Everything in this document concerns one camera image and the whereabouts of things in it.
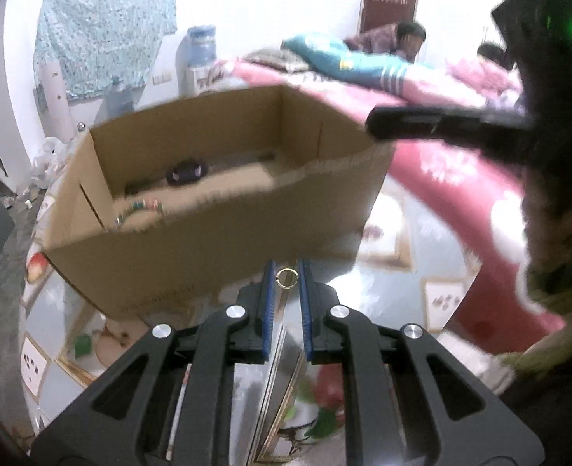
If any gold ring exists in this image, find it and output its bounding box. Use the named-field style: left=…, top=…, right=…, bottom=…
left=274, top=266, right=300, bottom=292

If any woman in purple jacket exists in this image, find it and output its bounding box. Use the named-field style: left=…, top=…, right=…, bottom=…
left=344, top=21, right=426, bottom=63

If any fruit pattern tablecloth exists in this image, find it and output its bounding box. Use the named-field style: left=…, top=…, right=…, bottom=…
left=19, top=179, right=481, bottom=465

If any red floral bed cover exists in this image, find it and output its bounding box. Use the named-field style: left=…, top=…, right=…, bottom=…
left=389, top=140, right=564, bottom=353

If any floral teal hanging cloth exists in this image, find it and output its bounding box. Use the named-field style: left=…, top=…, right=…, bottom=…
left=33, top=0, right=178, bottom=101

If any colourful bead bracelet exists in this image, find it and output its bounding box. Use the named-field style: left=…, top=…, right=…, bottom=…
left=112, top=198, right=167, bottom=230

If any person in pink on bed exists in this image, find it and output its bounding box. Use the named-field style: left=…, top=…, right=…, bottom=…
left=461, top=42, right=523, bottom=110

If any brown cardboard box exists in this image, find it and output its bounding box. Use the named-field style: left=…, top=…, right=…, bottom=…
left=42, top=85, right=394, bottom=320

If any teal striped blanket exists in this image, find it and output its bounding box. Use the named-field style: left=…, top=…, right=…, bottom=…
left=283, top=34, right=412, bottom=97

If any blue water dispenser bottle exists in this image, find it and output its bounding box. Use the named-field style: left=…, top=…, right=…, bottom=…
left=187, top=25, right=216, bottom=68

